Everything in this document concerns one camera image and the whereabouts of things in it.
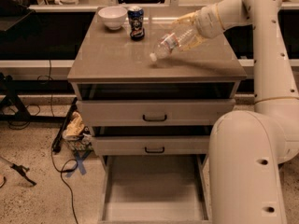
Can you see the basket with snack bags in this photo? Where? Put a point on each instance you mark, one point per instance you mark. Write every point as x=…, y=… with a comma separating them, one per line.
x=76, y=134

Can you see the clear plastic water bottle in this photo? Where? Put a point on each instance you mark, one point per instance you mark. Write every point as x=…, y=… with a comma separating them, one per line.
x=172, y=41

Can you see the black power strip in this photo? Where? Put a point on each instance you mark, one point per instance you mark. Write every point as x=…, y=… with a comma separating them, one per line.
x=56, y=147

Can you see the white ceramic bowl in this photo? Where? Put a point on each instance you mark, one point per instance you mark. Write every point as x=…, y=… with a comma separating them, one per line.
x=113, y=17

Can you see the grey drawer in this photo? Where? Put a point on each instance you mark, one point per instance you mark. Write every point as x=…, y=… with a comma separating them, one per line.
x=153, y=112
x=153, y=189
x=150, y=145

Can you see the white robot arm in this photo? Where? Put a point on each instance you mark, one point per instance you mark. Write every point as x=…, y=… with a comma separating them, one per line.
x=247, y=147

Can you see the black tripod leg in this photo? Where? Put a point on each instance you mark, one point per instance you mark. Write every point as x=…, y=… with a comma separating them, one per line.
x=20, y=169

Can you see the grey drawer cabinet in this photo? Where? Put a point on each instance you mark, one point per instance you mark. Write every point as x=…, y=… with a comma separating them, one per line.
x=112, y=67

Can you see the black table frame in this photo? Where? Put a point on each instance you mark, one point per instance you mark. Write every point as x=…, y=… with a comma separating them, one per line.
x=11, y=97

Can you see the top grey drawer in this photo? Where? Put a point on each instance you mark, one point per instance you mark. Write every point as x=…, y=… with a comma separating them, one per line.
x=153, y=112

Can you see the bottom grey drawer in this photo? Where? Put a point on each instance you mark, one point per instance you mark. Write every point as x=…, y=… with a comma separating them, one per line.
x=153, y=189

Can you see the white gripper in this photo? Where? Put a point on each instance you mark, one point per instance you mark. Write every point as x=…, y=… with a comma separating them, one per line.
x=209, y=20

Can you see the blue soda can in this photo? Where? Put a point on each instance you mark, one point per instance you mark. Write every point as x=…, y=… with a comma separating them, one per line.
x=135, y=18

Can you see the middle grey drawer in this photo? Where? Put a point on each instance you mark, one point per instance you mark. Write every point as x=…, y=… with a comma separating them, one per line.
x=150, y=145

